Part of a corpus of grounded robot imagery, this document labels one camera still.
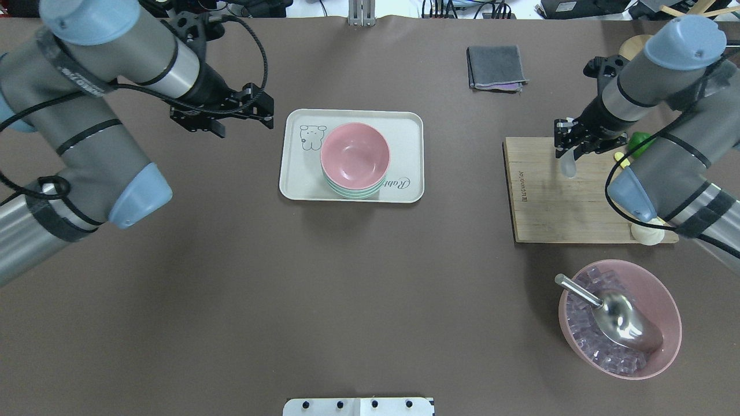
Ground large pink bowl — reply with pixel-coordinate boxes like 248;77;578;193
558;259;683;381

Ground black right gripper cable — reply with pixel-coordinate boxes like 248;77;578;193
605;58;740;255

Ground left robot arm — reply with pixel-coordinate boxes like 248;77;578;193
1;1;274;285

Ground wooden cutting board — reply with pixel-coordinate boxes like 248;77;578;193
503;137;638;244

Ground small pink bowl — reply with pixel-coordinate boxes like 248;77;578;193
320;122;391;190

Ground stacked green bowls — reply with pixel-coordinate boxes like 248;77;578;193
323;174;386;200

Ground green lime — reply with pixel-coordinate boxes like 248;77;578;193
627;131;654;159

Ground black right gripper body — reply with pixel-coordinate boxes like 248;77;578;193
553;55;629;155

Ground grey folded cloth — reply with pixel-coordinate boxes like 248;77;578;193
466;45;529;92

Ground metal scoop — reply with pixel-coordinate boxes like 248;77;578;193
554;273;664;353

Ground aluminium frame post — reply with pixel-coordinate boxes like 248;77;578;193
348;0;376;27

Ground white ceramic spoon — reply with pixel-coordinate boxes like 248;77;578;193
560;147;577;179

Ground white rectangular tray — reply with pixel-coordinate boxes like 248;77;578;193
279;109;425;203

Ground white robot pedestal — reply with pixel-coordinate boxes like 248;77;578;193
282;397;435;415

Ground yellow plastic spoon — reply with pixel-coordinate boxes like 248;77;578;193
613;152;631;169

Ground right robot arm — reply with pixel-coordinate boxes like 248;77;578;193
553;15;738;261

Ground wooden mug tree stand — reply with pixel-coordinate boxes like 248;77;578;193
619;1;738;59

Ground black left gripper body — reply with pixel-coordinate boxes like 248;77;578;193
169;12;274;139

